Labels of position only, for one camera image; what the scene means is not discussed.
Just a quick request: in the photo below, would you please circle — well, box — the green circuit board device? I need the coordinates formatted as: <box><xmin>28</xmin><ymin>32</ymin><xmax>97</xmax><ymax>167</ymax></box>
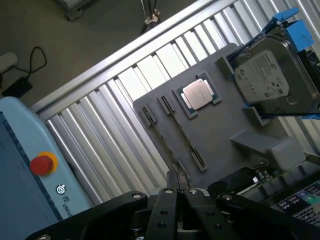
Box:
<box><xmin>239</xmin><ymin>149</ymin><xmax>320</xmax><ymax>227</ymax></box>

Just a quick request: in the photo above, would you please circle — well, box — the metal stand leg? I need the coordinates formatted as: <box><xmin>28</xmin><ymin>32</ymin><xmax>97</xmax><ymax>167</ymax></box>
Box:
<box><xmin>138</xmin><ymin>0</ymin><xmax>161</xmax><ymax>36</ymax></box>

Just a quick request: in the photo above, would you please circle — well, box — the white furniture base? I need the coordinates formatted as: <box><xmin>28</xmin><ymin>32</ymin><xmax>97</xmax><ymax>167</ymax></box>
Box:
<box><xmin>55</xmin><ymin>0</ymin><xmax>87</xmax><ymax>21</ymax></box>

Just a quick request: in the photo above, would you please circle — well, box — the silver CPU chip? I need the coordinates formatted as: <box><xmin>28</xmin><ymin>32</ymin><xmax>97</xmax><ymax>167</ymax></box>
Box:
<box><xmin>181</xmin><ymin>79</ymin><xmax>216</xmax><ymax>111</ymax></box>

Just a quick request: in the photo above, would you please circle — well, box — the black power adapter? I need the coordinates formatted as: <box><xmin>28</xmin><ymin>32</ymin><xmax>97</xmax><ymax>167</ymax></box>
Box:
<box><xmin>1</xmin><ymin>76</ymin><xmax>34</xmax><ymax>95</ymax></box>

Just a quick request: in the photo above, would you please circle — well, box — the black floor cable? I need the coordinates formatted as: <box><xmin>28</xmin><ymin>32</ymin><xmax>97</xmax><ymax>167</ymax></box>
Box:
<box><xmin>24</xmin><ymin>46</ymin><xmax>48</xmax><ymax>80</ymax></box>

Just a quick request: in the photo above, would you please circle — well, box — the blue disk bracket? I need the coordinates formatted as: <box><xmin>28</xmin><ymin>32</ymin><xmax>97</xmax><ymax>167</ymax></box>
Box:
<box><xmin>240</xmin><ymin>7</ymin><xmax>320</xmax><ymax>121</ymax></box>

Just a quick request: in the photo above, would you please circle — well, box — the silver hard disk drive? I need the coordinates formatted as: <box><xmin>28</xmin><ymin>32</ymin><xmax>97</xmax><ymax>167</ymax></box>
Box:
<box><xmin>233</xmin><ymin>34</ymin><xmax>320</xmax><ymax>111</ymax></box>

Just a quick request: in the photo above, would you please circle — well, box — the grey parts rack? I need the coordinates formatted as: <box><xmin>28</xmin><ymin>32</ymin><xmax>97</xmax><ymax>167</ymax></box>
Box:
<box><xmin>132</xmin><ymin>42</ymin><xmax>306</xmax><ymax>186</ymax></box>

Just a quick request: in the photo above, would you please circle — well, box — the light blue teach pendant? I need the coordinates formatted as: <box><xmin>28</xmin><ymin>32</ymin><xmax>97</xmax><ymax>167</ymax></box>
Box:
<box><xmin>0</xmin><ymin>96</ymin><xmax>94</xmax><ymax>240</ymax></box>

